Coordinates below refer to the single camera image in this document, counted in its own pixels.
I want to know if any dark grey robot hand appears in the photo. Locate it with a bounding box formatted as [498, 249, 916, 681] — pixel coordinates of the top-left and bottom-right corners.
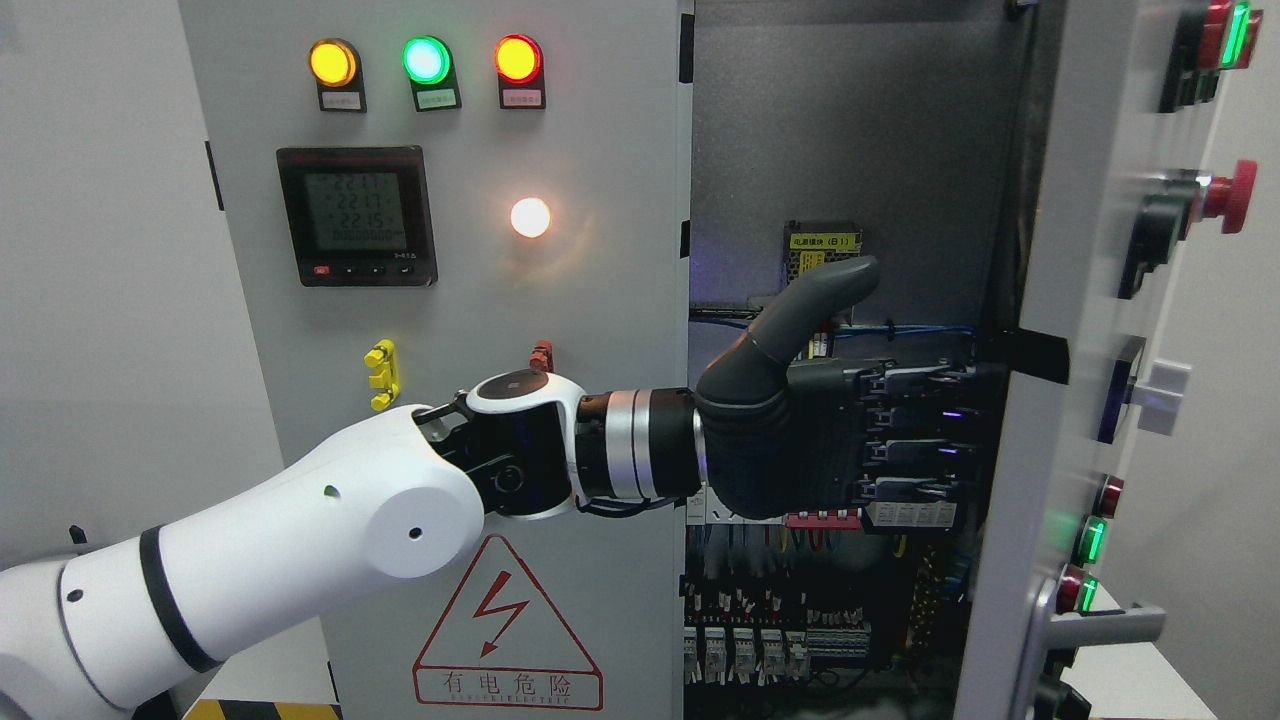
[695, 258, 1009, 532]

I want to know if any grey cabinet door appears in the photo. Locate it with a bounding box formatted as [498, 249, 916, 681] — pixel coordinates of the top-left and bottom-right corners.
[951, 1, 1266, 719]
[180, 1, 691, 719]

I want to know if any white socket breaker row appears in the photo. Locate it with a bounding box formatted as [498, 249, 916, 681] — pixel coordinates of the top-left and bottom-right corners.
[685, 486, 861, 530]

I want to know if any metal mesh power supply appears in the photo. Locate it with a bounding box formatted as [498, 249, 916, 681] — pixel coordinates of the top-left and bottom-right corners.
[781, 220, 865, 287]

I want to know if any lower relay terminal row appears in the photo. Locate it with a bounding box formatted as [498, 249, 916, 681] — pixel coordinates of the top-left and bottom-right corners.
[678, 573, 874, 687]

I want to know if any red terminal connector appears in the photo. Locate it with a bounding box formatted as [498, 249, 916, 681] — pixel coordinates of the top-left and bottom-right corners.
[527, 338, 556, 373]

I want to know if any grey cabinet body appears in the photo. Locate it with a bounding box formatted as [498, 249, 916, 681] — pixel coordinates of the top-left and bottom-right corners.
[682, 1, 1027, 719]

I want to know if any white glowing indicator lamp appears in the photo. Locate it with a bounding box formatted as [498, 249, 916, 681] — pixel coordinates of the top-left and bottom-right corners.
[509, 197, 552, 240]

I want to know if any red electric hazard sticker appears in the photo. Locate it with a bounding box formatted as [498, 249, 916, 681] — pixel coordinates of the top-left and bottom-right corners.
[413, 534, 605, 712]

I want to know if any yellow terminal connector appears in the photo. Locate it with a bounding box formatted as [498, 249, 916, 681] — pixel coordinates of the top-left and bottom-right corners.
[364, 338, 401, 413]

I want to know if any red indicator lamp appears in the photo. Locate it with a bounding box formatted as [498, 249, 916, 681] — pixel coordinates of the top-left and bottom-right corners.
[494, 35, 547, 110]

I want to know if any black digital power meter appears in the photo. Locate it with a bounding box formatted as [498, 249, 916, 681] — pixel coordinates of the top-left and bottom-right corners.
[276, 145, 438, 287]

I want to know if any red emergency stop button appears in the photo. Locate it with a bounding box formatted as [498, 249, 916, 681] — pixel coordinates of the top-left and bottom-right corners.
[1192, 159, 1260, 234]

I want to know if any green indicator lamp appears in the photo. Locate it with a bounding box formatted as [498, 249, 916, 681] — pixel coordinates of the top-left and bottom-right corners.
[401, 35, 462, 111]

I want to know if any amber indicator lamp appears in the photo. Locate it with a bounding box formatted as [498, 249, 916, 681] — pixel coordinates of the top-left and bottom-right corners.
[308, 37, 367, 113]

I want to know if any right door selector switch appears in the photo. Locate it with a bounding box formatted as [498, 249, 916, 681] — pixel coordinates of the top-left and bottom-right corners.
[1096, 334, 1193, 445]

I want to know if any silver door handle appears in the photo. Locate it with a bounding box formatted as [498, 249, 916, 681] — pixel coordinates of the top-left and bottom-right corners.
[1007, 582, 1167, 719]

